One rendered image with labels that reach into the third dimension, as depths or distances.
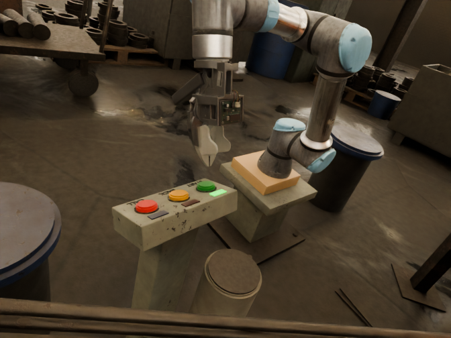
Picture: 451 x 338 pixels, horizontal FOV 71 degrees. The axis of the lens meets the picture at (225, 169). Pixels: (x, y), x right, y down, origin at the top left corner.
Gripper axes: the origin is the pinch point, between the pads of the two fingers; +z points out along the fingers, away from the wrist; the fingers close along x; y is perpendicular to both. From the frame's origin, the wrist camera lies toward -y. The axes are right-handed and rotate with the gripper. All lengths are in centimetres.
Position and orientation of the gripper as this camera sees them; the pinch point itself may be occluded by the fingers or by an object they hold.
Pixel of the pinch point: (206, 159)
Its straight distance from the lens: 67.5
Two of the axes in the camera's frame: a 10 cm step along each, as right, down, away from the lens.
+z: -0.1, 9.5, 3.1
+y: 7.1, 2.3, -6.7
